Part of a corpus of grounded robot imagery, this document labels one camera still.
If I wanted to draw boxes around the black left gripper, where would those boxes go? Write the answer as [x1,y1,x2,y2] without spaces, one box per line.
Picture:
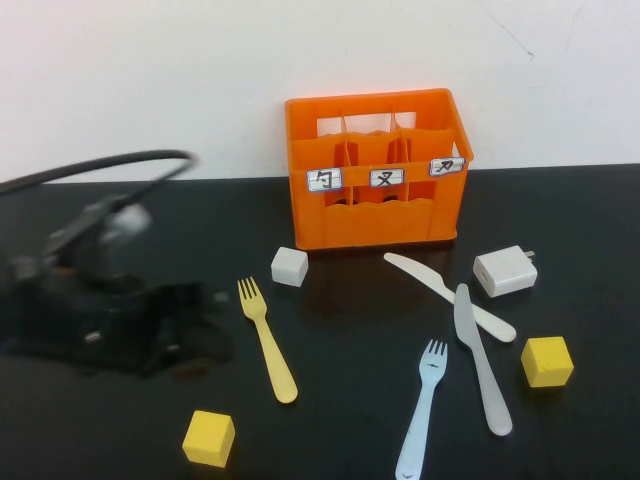
[0,249,236,379]

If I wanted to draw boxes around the yellow plastic fork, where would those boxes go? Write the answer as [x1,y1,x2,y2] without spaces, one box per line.
[237,277,300,405]

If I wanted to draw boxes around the cream white plastic knife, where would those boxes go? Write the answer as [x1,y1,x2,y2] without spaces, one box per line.
[383,252,518,344]

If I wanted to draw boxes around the pale blue plastic fork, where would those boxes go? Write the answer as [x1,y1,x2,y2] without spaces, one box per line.
[395,339,450,480]

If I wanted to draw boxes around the grey plastic knife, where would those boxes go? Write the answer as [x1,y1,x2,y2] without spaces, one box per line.
[453,283,514,438]

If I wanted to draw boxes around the orange plastic cutlery crate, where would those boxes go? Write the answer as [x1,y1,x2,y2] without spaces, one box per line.
[284,88,475,251]

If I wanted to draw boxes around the white foam cube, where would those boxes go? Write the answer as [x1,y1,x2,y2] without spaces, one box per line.
[270,246,310,288]

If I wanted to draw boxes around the yellow foam cube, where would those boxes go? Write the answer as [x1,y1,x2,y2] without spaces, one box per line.
[520,336,575,389]
[182,410,236,469]

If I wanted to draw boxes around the paper label spoon character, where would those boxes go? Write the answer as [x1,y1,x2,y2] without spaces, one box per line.
[306,167,344,194]

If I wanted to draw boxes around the paper label fork character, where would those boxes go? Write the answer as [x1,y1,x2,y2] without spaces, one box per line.
[369,168,406,189]

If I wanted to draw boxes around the white USB power adapter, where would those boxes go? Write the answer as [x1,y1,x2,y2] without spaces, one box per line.
[472,244,539,300]

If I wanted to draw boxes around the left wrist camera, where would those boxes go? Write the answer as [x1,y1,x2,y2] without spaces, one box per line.
[44,197,152,261]

